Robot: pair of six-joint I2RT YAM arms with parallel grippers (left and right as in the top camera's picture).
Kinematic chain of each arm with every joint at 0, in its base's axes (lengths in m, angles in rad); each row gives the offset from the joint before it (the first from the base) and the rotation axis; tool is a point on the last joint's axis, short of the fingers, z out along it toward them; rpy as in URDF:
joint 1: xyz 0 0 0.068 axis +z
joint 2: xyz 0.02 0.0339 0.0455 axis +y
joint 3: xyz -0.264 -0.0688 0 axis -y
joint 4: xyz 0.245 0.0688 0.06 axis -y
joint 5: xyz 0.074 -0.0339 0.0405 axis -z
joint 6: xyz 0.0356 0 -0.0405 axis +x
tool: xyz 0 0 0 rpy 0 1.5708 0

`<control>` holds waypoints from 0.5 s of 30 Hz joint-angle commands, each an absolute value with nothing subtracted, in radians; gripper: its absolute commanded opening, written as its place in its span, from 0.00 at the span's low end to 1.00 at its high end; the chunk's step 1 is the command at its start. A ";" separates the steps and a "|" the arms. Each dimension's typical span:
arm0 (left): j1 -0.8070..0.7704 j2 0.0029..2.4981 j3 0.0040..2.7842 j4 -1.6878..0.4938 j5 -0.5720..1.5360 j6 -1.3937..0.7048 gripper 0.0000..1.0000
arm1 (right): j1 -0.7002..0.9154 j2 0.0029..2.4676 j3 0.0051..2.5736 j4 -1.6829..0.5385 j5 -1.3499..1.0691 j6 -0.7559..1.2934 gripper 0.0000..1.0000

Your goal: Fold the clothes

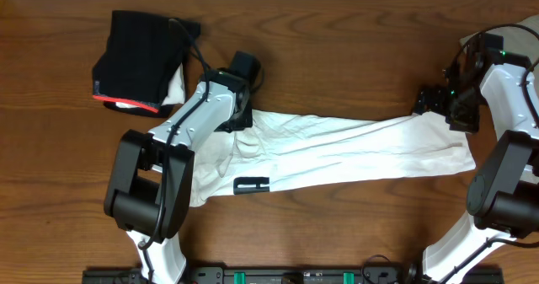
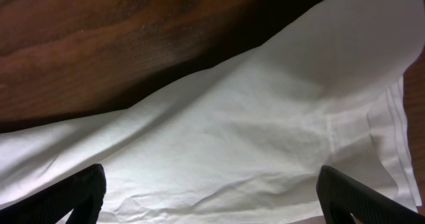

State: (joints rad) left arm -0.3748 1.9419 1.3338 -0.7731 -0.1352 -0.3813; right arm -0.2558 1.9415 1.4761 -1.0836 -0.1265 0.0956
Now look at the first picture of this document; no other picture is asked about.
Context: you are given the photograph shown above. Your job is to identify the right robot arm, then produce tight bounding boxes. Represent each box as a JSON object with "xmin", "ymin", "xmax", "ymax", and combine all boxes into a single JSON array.
[{"xmin": 406, "ymin": 48, "xmax": 538, "ymax": 283}]

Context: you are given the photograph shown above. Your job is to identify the white folded garment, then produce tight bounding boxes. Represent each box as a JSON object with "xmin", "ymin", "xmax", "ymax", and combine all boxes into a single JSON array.
[{"xmin": 113, "ymin": 65, "xmax": 186, "ymax": 112}]

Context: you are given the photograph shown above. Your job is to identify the black folded garment red trim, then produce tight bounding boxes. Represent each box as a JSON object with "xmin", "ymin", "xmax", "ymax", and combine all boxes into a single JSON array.
[{"xmin": 92, "ymin": 10, "xmax": 201, "ymax": 118}]

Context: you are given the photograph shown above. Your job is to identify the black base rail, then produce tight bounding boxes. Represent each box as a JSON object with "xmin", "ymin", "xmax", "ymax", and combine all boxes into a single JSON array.
[{"xmin": 81, "ymin": 265, "xmax": 504, "ymax": 284}]

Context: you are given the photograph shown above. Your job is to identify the beige khaki shorts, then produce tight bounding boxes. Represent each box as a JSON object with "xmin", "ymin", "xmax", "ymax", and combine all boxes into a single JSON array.
[{"xmin": 458, "ymin": 14, "xmax": 539, "ymax": 66}]

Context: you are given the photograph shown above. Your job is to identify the white t-shirt black logo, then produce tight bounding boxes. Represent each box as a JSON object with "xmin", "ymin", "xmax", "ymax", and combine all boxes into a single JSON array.
[{"xmin": 190, "ymin": 110, "xmax": 476, "ymax": 207}]

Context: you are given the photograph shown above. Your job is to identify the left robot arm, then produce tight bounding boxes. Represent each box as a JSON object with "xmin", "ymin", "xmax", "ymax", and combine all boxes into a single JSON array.
[{"xmin": 104, "ymin": 68, "xmax": 259, "ymax": 283}]

